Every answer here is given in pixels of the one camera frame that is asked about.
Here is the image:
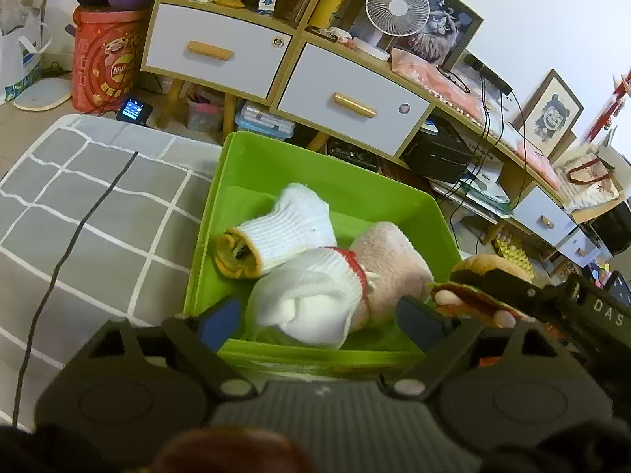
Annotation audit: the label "plush hamburger toy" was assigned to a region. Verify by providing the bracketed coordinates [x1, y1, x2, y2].
[430, 253, 536, 330]

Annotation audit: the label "beige fuzzy sock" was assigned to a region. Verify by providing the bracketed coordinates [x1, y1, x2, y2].
[347, 222, 435, 328]

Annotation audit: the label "stack of papers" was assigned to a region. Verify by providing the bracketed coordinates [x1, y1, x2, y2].
[430, 158, 511, 215]

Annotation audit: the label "white shopping bag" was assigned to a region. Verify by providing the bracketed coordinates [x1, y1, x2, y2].
[0, 0, 52, 105]

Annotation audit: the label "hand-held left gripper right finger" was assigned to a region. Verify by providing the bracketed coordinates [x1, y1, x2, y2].
[382, 296, 555, 400]

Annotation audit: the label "red snack bucket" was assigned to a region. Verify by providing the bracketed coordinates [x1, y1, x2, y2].
[72, 6, 149, 115]

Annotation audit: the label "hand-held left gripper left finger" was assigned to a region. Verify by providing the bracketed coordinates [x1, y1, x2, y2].
[91, 297, 258, 401]

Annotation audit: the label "clear plastic storage box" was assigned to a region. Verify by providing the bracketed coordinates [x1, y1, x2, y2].
[234, 100, 297, 141]

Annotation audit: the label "yellow egg carton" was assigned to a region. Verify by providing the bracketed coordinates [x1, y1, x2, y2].
[494, 234, 536, 277]

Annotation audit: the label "red hanging decoration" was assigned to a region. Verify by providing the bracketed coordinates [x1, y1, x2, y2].
[584, 70, 631, 141]

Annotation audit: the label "black cable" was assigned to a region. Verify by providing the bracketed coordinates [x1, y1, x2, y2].
[11, 152, 140, 429]

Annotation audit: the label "white bathroom scale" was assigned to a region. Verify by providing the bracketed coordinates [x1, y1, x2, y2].
[13, 81, 73, 110]

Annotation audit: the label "black eyeglasses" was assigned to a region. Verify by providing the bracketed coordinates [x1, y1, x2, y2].
[439, 66, 471, 94]

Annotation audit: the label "beige tote bag red handles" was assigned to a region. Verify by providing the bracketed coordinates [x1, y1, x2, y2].
[554, 145, 624, 210]

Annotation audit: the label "pink cloth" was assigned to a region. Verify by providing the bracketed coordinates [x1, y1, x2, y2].
[391, 48, 495, 125]

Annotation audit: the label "black printer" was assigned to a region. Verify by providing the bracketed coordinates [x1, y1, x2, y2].
[403, 117, 475, 184]

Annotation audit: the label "framed cat picture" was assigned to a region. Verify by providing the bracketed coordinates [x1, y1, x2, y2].
[392, 0, 485, 71]

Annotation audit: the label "brown blurred object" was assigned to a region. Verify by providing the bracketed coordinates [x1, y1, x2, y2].
[150, 426, 316, 473]

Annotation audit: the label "white knit glove yellow cuff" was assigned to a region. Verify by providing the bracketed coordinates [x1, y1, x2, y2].
[213, 183, 337, 279]

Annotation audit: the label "wooden desk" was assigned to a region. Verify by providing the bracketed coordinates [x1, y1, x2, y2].
[140, 0, 619, 269]

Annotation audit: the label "small device with blue screen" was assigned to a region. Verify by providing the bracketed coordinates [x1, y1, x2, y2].
[116, 97, 149, 123]

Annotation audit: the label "green plastic bin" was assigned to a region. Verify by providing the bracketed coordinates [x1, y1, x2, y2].
[182, 130, 464, 380]

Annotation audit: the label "grey checked blanket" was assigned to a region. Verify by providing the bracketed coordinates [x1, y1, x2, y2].
[0, 113, 224, 429]

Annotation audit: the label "white knit glove red cuff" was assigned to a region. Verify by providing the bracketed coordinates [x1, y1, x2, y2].
[245, 247, 370, 350]

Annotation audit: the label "black waste bin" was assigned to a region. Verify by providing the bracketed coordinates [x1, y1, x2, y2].
[590, 202, 631, 257]

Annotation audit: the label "small white desk fan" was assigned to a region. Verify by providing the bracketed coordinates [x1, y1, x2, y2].
[352, 0, 431, 62]

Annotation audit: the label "clear container with small items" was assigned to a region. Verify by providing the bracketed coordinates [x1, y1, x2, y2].
[186, 96, 225, 134]

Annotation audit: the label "large white drawer with keyhole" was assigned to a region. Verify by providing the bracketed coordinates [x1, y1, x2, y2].
[145, 3, 293, 101]

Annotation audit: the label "framed cartoon picture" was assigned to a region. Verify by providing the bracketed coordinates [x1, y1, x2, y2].
[510, 69, 584, 159]

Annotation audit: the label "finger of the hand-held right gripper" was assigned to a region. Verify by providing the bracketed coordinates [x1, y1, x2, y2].
[462, 271, 581, 325]

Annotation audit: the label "large white drawer with sticker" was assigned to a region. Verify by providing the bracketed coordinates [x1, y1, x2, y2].
[276, 43, 431, 158]

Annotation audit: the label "small white drawer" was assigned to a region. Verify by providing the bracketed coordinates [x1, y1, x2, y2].
[556, 229, 601, 263]
[513, 188, 576, 246]

